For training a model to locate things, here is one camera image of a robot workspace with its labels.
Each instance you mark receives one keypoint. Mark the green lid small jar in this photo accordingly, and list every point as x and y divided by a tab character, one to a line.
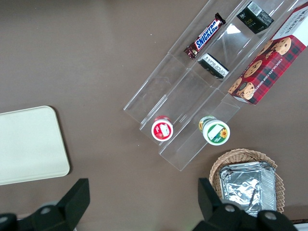
216	133

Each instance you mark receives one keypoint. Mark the black box pale lettering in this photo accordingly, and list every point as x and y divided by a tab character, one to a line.
255	19

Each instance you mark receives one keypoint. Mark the clear acrylic stepped stand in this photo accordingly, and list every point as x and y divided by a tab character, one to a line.
187	96

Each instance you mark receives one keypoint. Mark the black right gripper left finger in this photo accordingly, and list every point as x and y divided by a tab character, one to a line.
69	207

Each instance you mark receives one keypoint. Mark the red tartan cookie box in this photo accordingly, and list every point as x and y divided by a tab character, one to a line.
272	67

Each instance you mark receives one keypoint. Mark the Snickers chocolate bar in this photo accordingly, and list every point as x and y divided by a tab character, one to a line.
207	34

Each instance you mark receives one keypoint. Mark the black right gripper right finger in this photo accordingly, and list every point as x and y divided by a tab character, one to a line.
216	214

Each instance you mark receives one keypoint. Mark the cream plastic tray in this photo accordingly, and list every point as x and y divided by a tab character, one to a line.
29	144

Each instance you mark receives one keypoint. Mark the black box white label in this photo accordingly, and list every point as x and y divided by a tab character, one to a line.
213	66

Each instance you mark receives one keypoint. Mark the light wicker basket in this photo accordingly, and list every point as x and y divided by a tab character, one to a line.
243	155

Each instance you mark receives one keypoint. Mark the red lid small jar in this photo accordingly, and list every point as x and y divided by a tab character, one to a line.
162	130

